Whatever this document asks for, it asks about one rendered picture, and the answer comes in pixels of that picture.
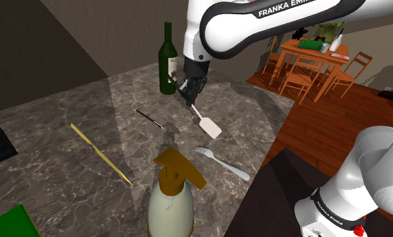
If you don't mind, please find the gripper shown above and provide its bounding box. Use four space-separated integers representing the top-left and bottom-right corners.
167 59 211 108

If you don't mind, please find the white spatula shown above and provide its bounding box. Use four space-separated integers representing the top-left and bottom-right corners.
191 104 223 140

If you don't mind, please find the green wine bottle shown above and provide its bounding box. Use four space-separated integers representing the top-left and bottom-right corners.
158 21 179 96

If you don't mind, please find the dark thin pen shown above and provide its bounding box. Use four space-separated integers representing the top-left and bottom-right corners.
133 108 165 130

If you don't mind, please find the silver fork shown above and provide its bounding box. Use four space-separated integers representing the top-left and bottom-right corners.
192 146 251 182

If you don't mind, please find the orange wooden chair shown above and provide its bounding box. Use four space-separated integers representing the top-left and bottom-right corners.
279 55 326 106
324 51 373 99
262 35 282 77

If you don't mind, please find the yellow knife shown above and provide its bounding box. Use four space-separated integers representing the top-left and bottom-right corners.
70 123 134 187

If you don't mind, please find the pale spray bottle brown top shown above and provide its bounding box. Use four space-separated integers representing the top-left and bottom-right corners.
146 147 208 237

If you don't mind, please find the orange wooden dining table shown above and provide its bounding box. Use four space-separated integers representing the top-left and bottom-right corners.
270 21 351 103

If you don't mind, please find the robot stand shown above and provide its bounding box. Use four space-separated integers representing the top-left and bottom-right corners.
224 147 381 237

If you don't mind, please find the green book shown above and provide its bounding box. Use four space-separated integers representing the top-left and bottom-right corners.
0 204 42 237

